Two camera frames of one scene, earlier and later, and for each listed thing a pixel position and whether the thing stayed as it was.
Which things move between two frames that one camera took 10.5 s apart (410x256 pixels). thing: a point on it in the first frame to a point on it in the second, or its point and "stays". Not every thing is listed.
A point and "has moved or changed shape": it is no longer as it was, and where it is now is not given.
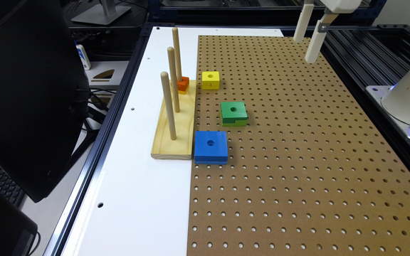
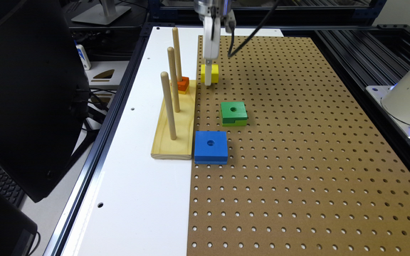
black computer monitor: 33,97 stays
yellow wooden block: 211,80 has moved or changed shape
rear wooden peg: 176,41 stays
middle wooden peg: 172,65 stays
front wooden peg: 165,84 stays
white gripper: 335,6 to 212,13
